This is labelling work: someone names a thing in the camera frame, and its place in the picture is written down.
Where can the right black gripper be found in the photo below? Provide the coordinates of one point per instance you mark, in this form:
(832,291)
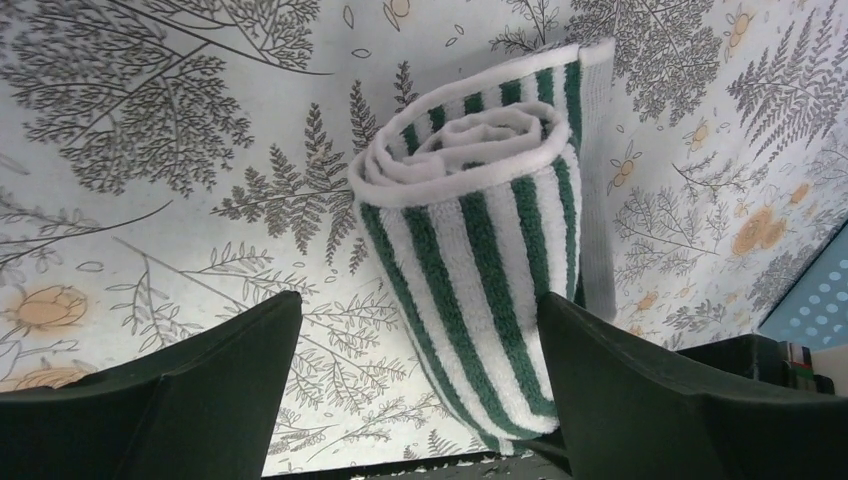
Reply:
(762,359)

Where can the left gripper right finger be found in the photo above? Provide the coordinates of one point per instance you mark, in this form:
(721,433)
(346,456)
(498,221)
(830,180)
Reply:
(630,409)

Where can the green white striped towel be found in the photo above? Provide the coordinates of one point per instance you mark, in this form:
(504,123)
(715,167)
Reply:
(479,198)

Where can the floral table cloth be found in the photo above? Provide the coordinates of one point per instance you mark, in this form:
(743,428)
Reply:
(166,165)

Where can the light blue plastic basket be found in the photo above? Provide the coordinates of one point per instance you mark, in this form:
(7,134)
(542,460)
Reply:
(814,310)

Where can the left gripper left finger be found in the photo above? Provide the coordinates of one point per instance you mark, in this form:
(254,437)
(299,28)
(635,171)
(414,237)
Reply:
(202,408)

